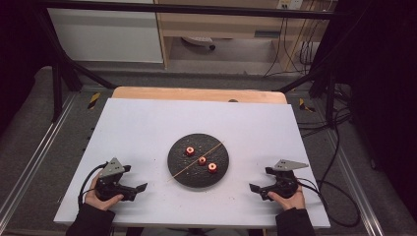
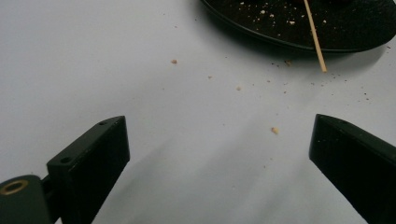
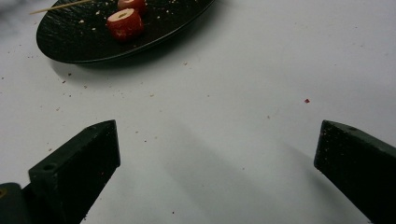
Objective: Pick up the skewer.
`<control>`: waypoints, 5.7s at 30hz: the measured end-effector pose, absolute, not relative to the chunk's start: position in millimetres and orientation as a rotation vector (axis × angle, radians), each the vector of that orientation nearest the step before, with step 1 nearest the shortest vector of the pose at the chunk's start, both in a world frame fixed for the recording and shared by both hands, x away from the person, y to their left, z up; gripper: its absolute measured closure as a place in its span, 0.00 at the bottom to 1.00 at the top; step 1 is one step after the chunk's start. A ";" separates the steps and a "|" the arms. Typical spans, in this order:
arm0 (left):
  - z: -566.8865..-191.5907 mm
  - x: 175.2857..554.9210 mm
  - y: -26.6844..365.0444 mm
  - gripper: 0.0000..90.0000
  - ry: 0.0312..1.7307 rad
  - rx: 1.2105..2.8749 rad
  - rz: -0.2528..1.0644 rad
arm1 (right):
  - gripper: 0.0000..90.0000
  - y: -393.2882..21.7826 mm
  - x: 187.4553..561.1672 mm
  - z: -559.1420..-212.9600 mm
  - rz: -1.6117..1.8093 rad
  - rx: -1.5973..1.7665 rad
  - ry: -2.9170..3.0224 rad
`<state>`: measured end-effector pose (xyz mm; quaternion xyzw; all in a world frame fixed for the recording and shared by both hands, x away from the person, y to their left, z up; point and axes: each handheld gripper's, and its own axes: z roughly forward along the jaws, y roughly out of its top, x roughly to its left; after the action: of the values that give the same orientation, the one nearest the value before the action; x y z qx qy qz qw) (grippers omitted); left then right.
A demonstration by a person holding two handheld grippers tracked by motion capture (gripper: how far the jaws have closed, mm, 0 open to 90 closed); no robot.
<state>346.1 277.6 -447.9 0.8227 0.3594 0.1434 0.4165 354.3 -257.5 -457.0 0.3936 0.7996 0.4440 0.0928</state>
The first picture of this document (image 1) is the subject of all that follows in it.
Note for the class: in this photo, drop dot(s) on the person's right hand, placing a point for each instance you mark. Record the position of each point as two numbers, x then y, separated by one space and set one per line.
291 202

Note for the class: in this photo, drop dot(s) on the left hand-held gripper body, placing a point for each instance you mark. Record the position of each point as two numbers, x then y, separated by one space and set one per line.
109 170

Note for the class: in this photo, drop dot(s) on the person's left hand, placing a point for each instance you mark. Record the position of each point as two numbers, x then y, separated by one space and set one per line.
100 202

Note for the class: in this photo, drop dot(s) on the red cored hawthorn berry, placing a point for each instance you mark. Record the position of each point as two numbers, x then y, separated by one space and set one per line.
190 150
212 167
202 160

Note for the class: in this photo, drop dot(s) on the light wooden desk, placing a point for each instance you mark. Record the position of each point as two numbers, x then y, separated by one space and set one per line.
229 26

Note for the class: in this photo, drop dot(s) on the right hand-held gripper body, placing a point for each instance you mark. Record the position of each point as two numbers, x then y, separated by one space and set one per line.
284 187

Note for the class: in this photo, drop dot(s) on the white cabinet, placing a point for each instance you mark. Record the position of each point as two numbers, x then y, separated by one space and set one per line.
105 36

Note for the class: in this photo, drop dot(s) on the white table board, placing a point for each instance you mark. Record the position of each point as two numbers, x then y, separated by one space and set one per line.
137 131

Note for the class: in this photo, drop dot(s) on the wooden table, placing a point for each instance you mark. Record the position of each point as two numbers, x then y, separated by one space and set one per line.
196 95

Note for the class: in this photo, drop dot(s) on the aluminium floor rail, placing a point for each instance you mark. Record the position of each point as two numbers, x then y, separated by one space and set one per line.
352 183
36 157

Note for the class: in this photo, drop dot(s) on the yellow black floor tape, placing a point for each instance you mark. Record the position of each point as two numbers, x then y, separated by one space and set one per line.
94 100
305 105

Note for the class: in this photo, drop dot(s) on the white chair base with caster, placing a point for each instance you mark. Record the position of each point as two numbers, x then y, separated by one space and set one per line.
198 41

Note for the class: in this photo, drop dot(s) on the black metal frame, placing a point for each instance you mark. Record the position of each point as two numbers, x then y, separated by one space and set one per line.
57 85

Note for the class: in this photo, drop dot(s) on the black curtain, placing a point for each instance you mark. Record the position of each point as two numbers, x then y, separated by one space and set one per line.
383 98
16 49

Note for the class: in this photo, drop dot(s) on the white wall socket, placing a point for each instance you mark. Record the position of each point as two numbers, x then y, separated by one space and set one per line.
290 4

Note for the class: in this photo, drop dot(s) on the round black textured plate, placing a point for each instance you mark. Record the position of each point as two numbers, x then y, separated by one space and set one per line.
196 178

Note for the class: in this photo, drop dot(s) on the thin wooden skewer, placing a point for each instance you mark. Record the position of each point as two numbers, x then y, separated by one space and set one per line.
183 171

